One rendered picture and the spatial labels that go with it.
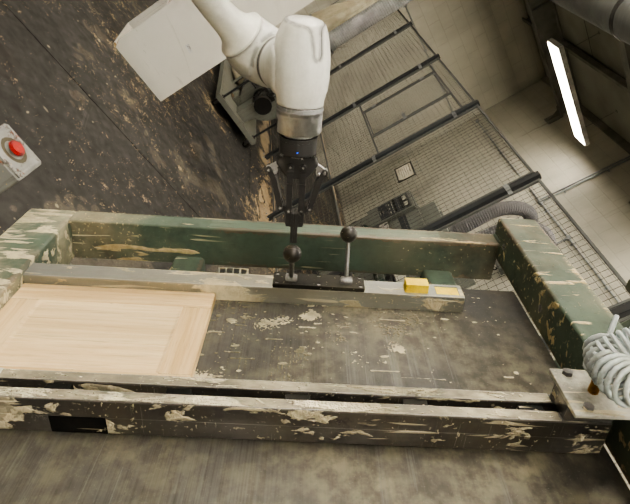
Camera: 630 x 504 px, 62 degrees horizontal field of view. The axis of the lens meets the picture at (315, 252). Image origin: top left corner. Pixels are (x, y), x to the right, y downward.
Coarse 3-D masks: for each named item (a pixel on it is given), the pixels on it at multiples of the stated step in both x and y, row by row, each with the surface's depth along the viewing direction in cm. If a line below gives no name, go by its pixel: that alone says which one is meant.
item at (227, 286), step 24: (48, 264) 115; (144, 288) 113; (168, 288) 113; (192, 288) 113; (216, 288) 113; (240, 288) 113; (264, 288) 113; (288, 288) 113; (384, 288) 116; (432, 288) 117
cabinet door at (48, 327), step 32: (32, 288) 111; (64, 288) 112; (96, 288) 112; (0, 320) 101; (32, 320) 102; (64, 320) 103; (96, 320) 103; (128, 320) 104; (160, 320) 105; (192, 320) 105; (0, 352) 94; (32, 352) 94; (64, 352) 95; (96, 352) 95; (128, 352) 96; (160, 352) 97; (192, 352) 97
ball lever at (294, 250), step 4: (292, 244) 106; (284, 248) 106; (288, 248) 105; (292, 248) 104; (296, 248) 105; (284, 252) 105; (288, 252) 104; (292, 252) 104; (296, 252) 104; (300, 252) 105; (284, 256) 105; (288, 256) 104; (292, 256) 104; (296, 256) 104; (300, 256) 105; (288, 260) 105; (292, 260) 105; (296, 260) 105; (292, 264) 109; (292, 268) 110; (292, 272) 112; (288, 276) 114; (292, 276) 113; (296, 276) 114; (288, 280) 114; (292, 280) 114; (296, 280) 114
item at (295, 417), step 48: (624, 336) 74; (0, 384) 82; (48, 384) 81; (96, 384) 82; (144, 384) 82; (192, 384) 82; (240, 384) 83; (288, 384) 84; (336, 384) 84; (576, 384) 82; (96, 432) 82; (144, 432) 82; (192, 432) 82; (240, 432) 82; (288, 432) 82; (336, 432) 82; (384, 432) 82; (432, 432) 82; (480, 432) 82; (528, 432) 82; (576, 432) 82
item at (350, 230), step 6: (342, 228) 115; (348, 228) 114; (354, 228) 114; (342, 234) 114; (348, 234) 113; (354, 234) 114; (348, 240) 114; (354, 240) 115; (348, 246) 115; (348, 252) 115; (348, 258) 115; (348, 264) 115; (348, 270) 115; (342, 276) 115; (348, 276) 115; (342, 282) 114; (348, 282) 114
